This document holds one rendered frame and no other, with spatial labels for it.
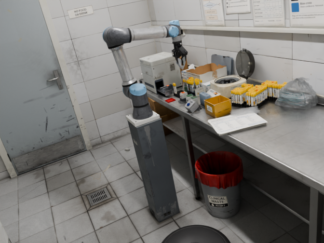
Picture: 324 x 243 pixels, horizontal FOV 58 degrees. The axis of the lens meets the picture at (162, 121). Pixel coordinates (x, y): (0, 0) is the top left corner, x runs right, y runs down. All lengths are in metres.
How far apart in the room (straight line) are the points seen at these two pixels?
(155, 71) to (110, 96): 1.41
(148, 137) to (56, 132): 1.92
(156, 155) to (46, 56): 1.96
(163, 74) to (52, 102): 1.59
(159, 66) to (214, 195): 1.18
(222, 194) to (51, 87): 2.35
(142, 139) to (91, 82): 1.85
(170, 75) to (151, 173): 0.93
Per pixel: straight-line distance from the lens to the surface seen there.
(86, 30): 3.74
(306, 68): 2.12
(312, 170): 1.44
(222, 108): 1.97
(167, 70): 2.66
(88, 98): 3.84
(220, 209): 2.40
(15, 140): 3.83
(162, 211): 2.48
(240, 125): 1.81
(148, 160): 2.19
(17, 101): 3.70
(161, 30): 2.09
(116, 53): 2.11
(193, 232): 1.47
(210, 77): 2.55
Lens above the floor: 1.69
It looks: 23 degrees down
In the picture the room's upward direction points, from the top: 11 degrees counter-clockwise
